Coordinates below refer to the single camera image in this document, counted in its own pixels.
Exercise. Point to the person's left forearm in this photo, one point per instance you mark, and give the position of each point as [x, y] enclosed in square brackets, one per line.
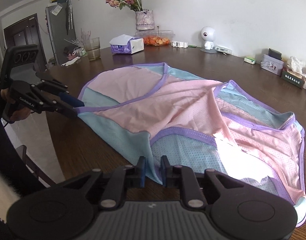
[0, 135]

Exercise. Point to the green white small box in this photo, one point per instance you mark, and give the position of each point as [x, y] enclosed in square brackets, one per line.
[250, 60]

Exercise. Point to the person's left hand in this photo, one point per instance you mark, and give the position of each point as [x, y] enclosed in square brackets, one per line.
[20, 115]

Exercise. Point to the dark green tissue box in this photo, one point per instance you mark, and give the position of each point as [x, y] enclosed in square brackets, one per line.
[293, 78]

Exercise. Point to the grey tin box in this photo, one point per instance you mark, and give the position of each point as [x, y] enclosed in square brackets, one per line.
[271, 66]

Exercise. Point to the white dried twigs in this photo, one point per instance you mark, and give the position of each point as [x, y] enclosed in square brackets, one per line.
[76, 42]

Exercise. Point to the purple white tissue pack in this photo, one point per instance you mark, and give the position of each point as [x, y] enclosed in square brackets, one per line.
[128, 46]

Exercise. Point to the white rectangular case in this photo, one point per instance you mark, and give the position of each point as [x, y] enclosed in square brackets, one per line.
[223, 50]

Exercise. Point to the dark brown door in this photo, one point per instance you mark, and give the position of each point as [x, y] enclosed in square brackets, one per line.
[24, 35]

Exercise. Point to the glass cup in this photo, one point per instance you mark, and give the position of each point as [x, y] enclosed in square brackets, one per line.
[93, 50]

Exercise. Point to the pink blue mesh garment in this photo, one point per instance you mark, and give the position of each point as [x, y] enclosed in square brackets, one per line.
[183, 110]

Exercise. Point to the white robot figure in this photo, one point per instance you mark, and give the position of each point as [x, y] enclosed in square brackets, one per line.
[208, 35]

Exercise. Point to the white clip holder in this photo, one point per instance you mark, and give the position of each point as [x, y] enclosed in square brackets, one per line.
[179, 44]

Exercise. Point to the person's white fleece clothing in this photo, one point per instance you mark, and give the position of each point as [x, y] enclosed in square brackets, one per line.
[3, 185]

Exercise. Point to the white cloth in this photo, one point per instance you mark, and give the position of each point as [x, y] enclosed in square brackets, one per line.
[71, 61]

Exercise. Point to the clear plastic snack container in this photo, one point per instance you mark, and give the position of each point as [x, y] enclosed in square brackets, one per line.
[158, 38]

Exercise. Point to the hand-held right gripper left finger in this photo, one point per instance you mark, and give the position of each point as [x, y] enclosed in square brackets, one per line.
[141, 172]

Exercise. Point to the dark wooden chair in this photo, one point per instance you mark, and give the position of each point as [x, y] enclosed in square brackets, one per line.
[21, 152]

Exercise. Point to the mottled purple white vase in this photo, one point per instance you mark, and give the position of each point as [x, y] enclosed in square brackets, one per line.
[144, 20]

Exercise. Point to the grey refrigerator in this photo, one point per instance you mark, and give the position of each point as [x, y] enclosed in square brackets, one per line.
[59, 37]

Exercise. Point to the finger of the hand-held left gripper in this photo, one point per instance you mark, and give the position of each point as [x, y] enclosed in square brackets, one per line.
[60, 107]
[70, 100]

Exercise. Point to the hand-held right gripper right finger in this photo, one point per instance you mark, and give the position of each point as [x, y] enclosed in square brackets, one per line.
[164, 172]

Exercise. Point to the crumpled white tissue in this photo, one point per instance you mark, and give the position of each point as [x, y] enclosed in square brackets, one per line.
[296, 65]

